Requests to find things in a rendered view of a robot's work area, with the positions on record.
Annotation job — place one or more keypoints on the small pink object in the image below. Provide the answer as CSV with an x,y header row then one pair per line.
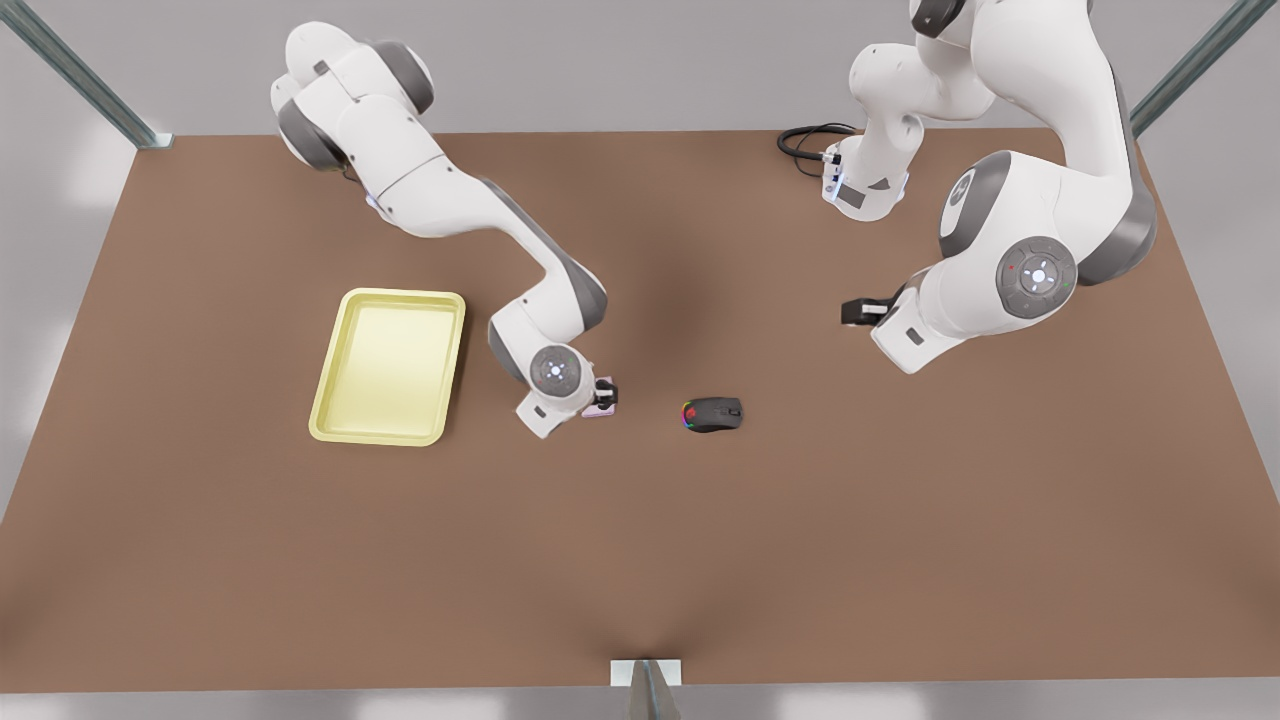
x,y
600,410

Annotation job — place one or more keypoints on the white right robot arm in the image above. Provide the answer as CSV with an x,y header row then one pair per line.
x,y
420,170

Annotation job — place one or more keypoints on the yellow rectangular tray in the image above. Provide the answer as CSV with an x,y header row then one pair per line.
x,y
388,366

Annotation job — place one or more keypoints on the silver frame post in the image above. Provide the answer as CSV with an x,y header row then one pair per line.
x,y
1190,62
648,690
80,75

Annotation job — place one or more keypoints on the black computer mouse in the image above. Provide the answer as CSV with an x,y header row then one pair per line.
x,y
713,413

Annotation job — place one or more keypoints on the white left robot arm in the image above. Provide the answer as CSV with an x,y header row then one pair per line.
x,y
1040,180

